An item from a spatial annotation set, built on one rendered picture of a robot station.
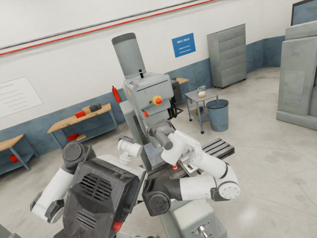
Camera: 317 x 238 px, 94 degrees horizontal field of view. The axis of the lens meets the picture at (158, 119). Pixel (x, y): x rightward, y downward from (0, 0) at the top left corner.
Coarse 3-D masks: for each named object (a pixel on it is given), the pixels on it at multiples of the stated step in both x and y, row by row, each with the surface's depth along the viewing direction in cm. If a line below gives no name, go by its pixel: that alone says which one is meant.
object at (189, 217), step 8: (192, 200) 135; (200, 200) 133; (176, 208) 133; (184, 208) 131; (192, 208) 129; (200, 208) 127; (208, 208) 125; (176, 216) 127; (184, 216) 125; (192, 216) 123; (200, 216) 121; (208, 216) 122; (176, 224) 150; (184, 224) 119; (192, 224) 119; (200, 224) 123; (208, 224) 126; (216, 224) 131; (184, 232) 119; (192, 232) 121; (208, 232) 130; (216, 232) 135
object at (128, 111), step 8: (120, 104) 188; (128, 104) 177; (128, 112) 154; (128, 120) 156; (136, 120) 159; (136, 128) 162; (136, 136) 165; (144, 136) 168; (144, 144) 171; (144, 152) 175; (144, 160) 179
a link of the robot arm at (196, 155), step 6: (174, 132) 57; (180, 132) 55; (180, 138) 53; (186, 138) 53; (192, 138) 57; (192, 144) 54; (198, 144) 54; (192, 150) 60; (198, 150) 54; (192, 156) 58; (198, 156) 55; (192, 162) 56; (198, 162) 55
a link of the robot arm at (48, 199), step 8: (56, 176) 68; (64, 176) 68; (72, 176) 69; (48, 184) 68; (56, 184) 66; (64, 184) 67; (40, 192) 66; (48, 192) 65; (56, 192) 66; (64, 192) 68; (40, 200) 64; (48, 200) 64; (56, 200) 66; (32, 208) 66; (48, 208) 64; (56, 208) 65; (64, 208) 70; (48, 216) 64; (56, 216) 66
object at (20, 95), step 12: (180, 36) 523; (192, 36) 537; (180, 48) 536; (192, 48) 552; (0, 84) 404; (12, 84) 412; (24, 84) 421; (0, 96) 412; (12, 96) 421; (24, 96) 430; (36, 96) 440; (0, 108) 421; (12, 108) 430; (24, 108) 439
